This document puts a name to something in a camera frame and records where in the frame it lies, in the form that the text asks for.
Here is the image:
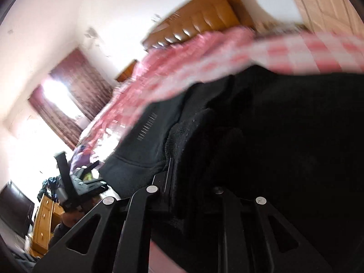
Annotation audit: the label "dark red curtain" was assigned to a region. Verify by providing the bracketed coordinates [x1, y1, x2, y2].
[28, 48, 114, 150]

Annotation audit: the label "purple cloth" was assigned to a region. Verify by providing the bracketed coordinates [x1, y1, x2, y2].
[70, 145, 94, 174]

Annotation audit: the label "person's left forearm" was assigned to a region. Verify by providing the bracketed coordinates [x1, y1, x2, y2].
[48, 205, 86, 248]

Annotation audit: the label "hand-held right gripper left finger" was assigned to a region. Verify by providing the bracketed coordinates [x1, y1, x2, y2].
[33, 157, 174, 273]

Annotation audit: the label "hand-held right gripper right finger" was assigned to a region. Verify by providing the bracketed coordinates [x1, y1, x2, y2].
[209, 186, 334, 273]

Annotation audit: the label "pink checked bed sheet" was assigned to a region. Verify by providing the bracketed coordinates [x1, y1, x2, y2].
[80, 25, 364, 273]

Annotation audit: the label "black pants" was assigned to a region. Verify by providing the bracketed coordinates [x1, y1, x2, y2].
[101, 64, 364, 273]

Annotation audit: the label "light wooden wardrobe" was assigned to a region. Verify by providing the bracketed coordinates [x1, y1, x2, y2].
[283, 0, 359, 37]

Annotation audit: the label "wooden bedside cabinet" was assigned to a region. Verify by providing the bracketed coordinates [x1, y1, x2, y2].
[115, 59, 138, 83]

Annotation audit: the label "pile of clothes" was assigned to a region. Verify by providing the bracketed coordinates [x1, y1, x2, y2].
[38, 176, 61, 200]

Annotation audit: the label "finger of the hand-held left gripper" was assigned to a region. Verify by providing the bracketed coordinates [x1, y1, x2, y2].
[75, 161, 101, 177]
[55, 152, 73, 202]

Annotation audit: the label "yellow wooden dresser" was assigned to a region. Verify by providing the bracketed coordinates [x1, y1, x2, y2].
[30, 192, 66, 258]

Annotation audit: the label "dark television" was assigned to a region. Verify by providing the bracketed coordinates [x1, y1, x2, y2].
[0, 180, 35, 238]

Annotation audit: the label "wooden bed headboard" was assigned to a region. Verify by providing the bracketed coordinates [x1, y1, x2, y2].
[142, 0, 256, 52]

